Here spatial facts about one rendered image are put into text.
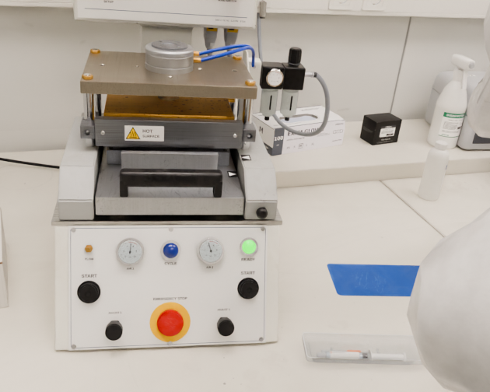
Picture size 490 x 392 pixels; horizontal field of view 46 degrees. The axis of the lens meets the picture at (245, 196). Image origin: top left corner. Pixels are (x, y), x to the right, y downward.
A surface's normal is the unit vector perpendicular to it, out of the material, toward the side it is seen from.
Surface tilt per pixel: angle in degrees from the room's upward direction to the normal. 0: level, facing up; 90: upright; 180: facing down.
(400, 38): 90
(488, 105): 140
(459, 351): 99
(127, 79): 0
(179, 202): 90
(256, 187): 41
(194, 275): 65
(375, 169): 90
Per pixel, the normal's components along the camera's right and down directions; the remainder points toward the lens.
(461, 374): -0.68, 0.46
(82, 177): 0.16, -0.36
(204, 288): 0.17, 0.06
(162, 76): 0.08, -0.88
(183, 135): 0.15, 0.48
